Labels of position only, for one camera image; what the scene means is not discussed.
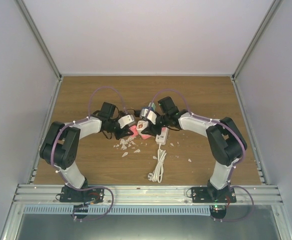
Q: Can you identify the small pink plug adapter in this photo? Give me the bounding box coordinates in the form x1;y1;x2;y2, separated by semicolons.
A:
129;125;139;137

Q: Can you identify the blue cube socket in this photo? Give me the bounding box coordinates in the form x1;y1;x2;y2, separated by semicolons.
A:
140;107;152;117

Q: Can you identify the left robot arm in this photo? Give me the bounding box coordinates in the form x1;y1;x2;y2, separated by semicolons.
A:
39;102;136;202

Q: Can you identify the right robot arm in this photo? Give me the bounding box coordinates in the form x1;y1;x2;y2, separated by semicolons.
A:
139;96;247;203

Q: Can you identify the white tiger cube socket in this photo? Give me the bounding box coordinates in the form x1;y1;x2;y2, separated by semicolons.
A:
136;120;149;135

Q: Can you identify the large pink socket block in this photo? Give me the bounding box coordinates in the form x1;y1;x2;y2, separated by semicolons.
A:
139;133;152;140

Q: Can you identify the mint green plug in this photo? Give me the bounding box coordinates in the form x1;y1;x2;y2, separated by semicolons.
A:
148;102;156;112

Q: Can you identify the white power strip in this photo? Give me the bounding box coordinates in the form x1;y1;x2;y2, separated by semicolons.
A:
155;127;169;146

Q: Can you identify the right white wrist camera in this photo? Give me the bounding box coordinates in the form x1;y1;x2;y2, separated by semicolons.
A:
140;108;157;125

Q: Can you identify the white power strip cable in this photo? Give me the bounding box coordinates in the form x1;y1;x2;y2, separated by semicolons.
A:
147;143;168;185

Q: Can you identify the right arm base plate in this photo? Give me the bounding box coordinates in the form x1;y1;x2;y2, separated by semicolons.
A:
186;186;237;204

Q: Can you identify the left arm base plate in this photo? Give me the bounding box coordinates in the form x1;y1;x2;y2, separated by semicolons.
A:
56;185;104;204

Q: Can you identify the grey slotted cable duct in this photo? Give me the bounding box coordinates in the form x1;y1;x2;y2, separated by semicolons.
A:
24;204;210;216

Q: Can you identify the aluminium front rail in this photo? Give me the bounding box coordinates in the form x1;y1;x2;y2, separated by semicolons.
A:
13;184;283;206

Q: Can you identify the left aluminium frame post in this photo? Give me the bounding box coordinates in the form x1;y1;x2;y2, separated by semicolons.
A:
14;0;63;82

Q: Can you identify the aluminium frame post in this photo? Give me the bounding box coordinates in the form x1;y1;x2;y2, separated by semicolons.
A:
231;0;284;82
14;0;63;82

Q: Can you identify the right aluminium frame post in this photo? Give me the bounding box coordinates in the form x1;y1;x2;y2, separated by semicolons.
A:
231;0;284;82

